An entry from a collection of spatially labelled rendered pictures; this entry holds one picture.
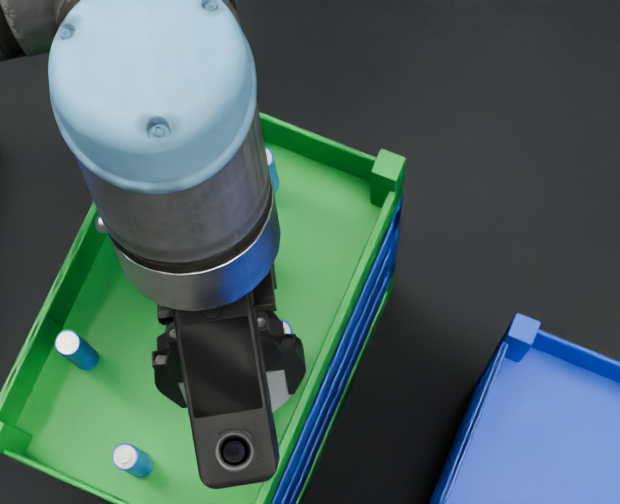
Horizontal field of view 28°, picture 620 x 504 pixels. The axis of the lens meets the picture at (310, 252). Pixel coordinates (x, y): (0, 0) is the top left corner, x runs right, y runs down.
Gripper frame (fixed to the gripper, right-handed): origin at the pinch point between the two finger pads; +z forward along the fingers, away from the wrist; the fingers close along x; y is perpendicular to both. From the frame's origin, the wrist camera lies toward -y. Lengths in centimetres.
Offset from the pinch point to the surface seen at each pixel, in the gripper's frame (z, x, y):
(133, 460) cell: 0.6, 7.8, -1.9
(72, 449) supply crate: 6.1, 13.3, 1.8
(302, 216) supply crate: 2.1, -5.5, 16.7
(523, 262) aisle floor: 33, -27, 27
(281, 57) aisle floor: 26, -5, 52
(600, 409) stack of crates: 14.1, -27.0, 2.9
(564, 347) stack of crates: 8.9, -24.3, 6.2
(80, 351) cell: -0.9, 11.0, 6.1
